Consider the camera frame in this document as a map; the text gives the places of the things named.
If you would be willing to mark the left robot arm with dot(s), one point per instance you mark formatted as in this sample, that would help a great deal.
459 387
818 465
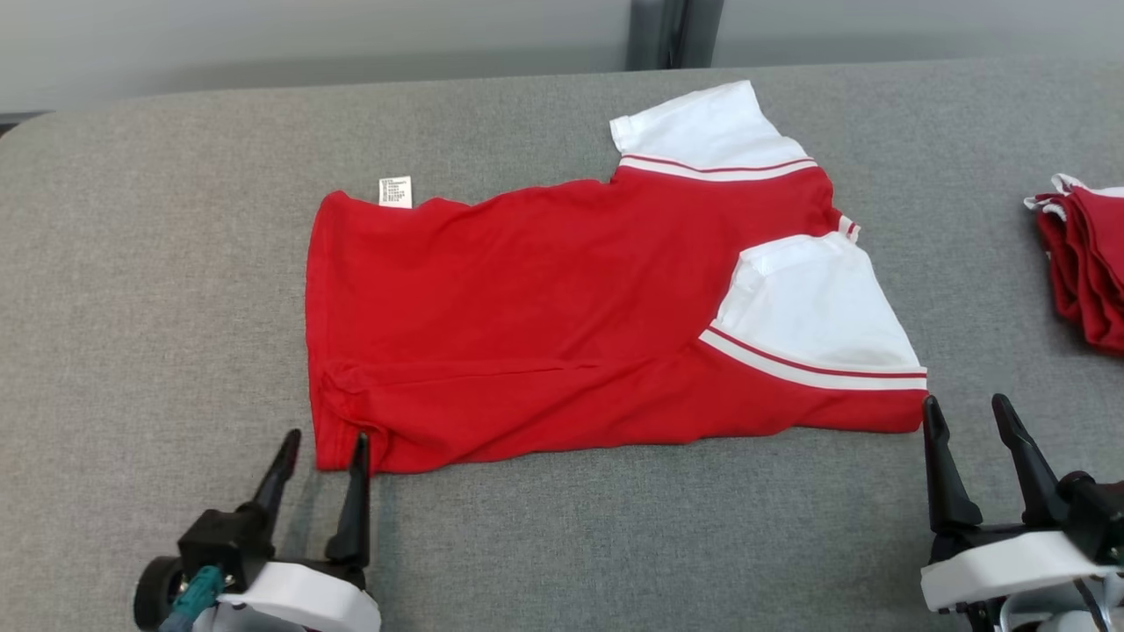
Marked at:
154 592

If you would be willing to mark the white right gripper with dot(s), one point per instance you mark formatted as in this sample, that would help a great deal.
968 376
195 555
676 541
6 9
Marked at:
1001 566

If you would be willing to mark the red shorts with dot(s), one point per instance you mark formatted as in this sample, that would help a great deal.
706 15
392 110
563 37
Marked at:
1089 263

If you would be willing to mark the red and white shirt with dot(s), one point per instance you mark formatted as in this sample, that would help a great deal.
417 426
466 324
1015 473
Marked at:
527 307

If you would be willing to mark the teal left camera plug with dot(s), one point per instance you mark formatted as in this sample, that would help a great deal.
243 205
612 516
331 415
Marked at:
195 597

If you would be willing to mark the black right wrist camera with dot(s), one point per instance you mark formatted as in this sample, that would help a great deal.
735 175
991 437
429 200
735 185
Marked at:
1098 518

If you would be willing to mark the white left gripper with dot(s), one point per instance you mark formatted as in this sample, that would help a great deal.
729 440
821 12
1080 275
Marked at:
299 601

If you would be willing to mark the grey partition post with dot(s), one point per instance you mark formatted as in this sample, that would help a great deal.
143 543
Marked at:
701 35
648 35

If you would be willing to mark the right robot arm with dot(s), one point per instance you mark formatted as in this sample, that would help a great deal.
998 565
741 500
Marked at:
1054 619

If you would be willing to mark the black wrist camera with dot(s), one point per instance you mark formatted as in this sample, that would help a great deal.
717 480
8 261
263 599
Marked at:
219 540
1098 518

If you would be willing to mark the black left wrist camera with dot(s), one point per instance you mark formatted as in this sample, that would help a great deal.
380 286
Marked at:
219 540

